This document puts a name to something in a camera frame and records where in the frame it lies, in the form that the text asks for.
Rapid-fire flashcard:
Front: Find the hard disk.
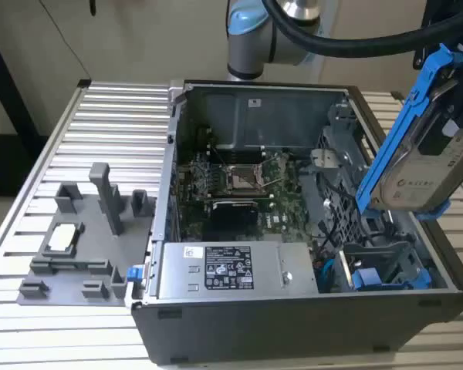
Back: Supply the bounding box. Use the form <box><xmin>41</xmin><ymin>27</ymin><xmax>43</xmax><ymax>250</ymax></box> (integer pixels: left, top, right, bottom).
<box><xmin>354</xmin><ymin>43</ymin><xmax>463</xmax><ymax>223</ymax></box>

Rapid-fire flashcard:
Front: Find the metal disk bay cage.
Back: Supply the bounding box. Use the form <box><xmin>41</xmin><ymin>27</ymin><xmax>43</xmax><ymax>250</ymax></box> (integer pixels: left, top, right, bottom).
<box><xmin>310</xmin><ymin>102</ymin><xmax>448</xmax><ymax>294</ymax></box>

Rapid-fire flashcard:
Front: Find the blue disk carrier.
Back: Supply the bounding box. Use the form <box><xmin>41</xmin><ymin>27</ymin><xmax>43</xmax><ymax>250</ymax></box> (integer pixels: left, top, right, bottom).
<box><xmin>353</xmin><ymin>267</ymin><xmax>434</xmax><ymax>291</ymax></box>

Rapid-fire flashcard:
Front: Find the green motherboard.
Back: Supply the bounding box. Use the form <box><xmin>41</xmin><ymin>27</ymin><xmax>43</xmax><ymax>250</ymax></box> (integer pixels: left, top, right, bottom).
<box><xmin>177</xmin><ymin>150</ymin><xmax>321</xmax><ymax>244</ymax></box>

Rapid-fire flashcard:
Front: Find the CPU socket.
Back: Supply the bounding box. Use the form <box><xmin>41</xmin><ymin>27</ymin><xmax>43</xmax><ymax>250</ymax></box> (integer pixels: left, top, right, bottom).
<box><xmin>221</xmin><ymin>161</ymin><xmax>273</xmax><ymax>193</ymax></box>

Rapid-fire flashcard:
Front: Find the black graphics card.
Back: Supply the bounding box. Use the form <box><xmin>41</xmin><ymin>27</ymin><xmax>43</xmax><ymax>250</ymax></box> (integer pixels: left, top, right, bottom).
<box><xmin>208</xmin><ymin>198</ymin><xmax>273</xmax><ymax>232</ymax></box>

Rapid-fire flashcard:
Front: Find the black open PC case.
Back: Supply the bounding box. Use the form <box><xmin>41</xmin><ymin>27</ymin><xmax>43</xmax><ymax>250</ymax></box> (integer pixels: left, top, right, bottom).
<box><xmin>130</xmin><ymin>79</ymin><xmax>463</xmax><ymax>365</ymax></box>

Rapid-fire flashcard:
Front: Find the silver power supply unit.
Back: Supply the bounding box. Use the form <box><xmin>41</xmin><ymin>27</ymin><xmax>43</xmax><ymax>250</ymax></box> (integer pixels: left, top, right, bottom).
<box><xmin>156</xmin><ymin>241</ymin><xmax>319</xmax><ymax>300</ymax></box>

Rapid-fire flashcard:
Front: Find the blue case latch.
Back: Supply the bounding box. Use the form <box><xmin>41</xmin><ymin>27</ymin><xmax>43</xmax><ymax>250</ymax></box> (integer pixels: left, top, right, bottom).
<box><xmin>126</xmin><ymin>265</ymin><xmax>144</xmax><ymax>287</ymax></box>

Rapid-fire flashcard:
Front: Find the grey parts rack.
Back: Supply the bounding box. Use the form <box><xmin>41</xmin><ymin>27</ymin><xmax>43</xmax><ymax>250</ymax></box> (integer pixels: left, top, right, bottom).
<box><xmin>18</xmin><ymin>161</ymin><xmax>157</xmax><ymax>308</ymax></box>

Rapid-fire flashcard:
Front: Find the silver CPU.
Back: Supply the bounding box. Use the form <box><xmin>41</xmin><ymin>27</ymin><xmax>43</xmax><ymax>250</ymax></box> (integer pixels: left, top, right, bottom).
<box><xmin>48</xmin><ymin>225</ymin><xmax>78</xmax><ymax>250</ymax></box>

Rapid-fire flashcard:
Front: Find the thick black cable hose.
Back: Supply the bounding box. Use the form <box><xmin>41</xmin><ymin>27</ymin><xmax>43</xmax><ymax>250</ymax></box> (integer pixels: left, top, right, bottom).
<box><xmin>261</xmin><ymin>0</ymin><xmax>444</xmax><ymax>59</ymax></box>

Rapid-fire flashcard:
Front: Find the blue wire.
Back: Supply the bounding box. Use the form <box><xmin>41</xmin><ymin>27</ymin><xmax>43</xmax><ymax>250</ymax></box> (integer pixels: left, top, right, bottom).
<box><xmin>316</xmin><ymin>257</ymin><xmax>336</xmax><ymax>292</ymax></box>

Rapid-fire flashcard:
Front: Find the black desk frame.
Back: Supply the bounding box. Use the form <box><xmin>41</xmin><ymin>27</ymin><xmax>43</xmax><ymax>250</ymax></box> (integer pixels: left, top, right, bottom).
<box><xmin>0</xmin><ymin>18</ymin><xmax>51</xmax><ymax>196</ymax></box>

